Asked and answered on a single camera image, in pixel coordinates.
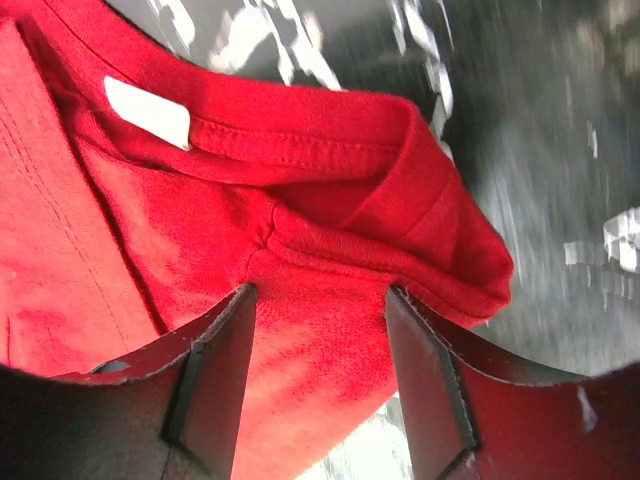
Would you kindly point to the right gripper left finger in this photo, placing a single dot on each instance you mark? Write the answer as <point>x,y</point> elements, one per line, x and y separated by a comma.
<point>169,410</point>

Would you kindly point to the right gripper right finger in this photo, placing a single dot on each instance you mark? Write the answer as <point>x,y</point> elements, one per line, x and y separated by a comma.
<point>473,410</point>

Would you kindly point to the red t-shirt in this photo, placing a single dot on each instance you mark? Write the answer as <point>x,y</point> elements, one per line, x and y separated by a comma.
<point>138,190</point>

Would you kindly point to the black marble pattern mat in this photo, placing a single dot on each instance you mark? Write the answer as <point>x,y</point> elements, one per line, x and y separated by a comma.
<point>545,132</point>

